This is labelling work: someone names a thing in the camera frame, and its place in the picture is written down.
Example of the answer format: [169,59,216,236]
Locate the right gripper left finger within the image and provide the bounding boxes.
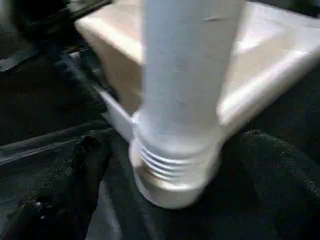
[0,131,117,240]

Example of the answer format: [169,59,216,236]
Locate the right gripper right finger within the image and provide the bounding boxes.
[210,128,320,240]

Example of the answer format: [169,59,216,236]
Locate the white plastic table top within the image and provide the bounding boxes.
[74,0,320,210]

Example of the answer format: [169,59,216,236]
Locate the white plastic table leg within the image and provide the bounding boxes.
[131,0,246,187]

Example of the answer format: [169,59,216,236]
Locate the black work mat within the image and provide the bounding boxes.
[0,0,320,240]

